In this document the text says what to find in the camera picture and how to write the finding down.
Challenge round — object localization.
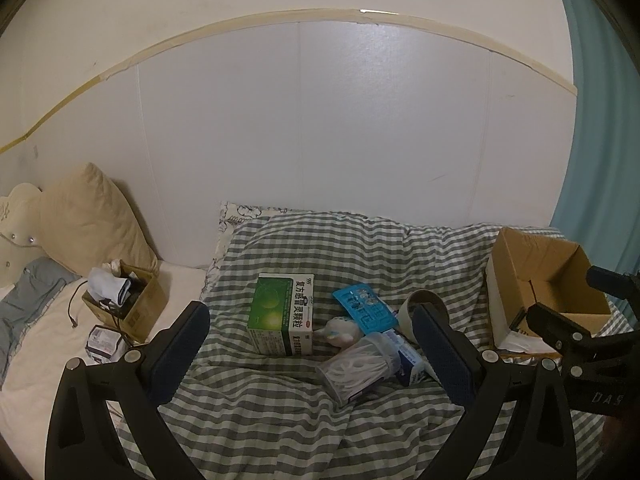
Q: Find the blue white tissue pack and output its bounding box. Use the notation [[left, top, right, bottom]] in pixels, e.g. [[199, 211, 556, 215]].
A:
[[383, 330, 439, 387]]

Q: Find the clear cotton swab jar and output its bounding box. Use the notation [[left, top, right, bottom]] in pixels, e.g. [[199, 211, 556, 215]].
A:
[[317, 333, 400, 408]]

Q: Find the brown tape roll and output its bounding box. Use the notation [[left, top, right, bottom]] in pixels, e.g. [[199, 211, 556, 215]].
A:
[[397, 288, 452, 346]]

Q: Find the small white plush toy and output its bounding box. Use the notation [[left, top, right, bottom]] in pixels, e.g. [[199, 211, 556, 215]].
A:
[[314, 316, 363, 350]]

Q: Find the blue blister pack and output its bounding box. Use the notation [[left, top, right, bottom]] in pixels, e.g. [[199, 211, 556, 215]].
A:
[[332, 284, 398, 335]]

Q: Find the green white medicine box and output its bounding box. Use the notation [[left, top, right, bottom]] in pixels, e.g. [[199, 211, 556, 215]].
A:
[[246, 273, 314, 356]]

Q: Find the open brown cardboard box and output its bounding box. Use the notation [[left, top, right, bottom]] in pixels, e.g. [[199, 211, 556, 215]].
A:
[[486, 228, 611, 356]]

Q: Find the teal curtain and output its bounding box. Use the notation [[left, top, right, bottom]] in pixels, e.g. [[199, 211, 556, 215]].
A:
[[552, 0, 639, 272]]

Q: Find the small cluttered cardboard box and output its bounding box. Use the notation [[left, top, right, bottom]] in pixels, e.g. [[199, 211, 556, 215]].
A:
[[81, 260, 167, 342]]

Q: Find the grey blue garment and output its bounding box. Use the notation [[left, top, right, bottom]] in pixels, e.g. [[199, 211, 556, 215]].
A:
[[1, 257, 79, 382]]

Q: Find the cream tufted headboard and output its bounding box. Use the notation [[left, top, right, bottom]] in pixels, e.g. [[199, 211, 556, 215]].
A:
[[0, 183, 46, 287]]

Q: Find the grey white checkered blanket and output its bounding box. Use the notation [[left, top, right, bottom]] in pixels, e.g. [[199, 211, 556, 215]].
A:
[[160, 210, 499, 479]]

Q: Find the beige pillow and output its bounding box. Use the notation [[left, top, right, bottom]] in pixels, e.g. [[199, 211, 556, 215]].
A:
[[39, 162, 158, 276]]

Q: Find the white patterned pillow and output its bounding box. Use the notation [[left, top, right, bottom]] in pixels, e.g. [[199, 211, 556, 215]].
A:
[[201, 202, 291, 299]]

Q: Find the black cable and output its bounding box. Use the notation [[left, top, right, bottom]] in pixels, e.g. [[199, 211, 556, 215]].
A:
[[66, 278, 91, 330]]

